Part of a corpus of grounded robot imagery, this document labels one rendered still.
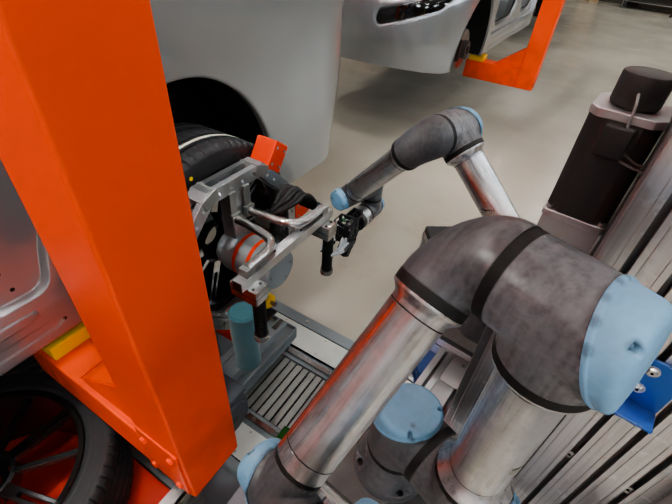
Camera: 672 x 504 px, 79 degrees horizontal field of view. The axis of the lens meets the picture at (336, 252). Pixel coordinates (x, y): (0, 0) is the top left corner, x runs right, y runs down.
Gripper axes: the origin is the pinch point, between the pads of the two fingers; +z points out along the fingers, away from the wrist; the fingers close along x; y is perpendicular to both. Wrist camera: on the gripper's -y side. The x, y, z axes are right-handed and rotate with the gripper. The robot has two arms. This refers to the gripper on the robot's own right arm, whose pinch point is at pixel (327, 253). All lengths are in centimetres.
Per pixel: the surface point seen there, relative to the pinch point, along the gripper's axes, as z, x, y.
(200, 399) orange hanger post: 62, 7, 4
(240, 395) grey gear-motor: 37, -10, -44
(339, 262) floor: -83, -40, -83
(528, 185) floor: -266, 41, -83
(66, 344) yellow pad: 65, -45, -12
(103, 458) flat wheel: 77, -23, -33
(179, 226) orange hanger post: 58, 7, 48
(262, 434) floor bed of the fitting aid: 32, -7, -76
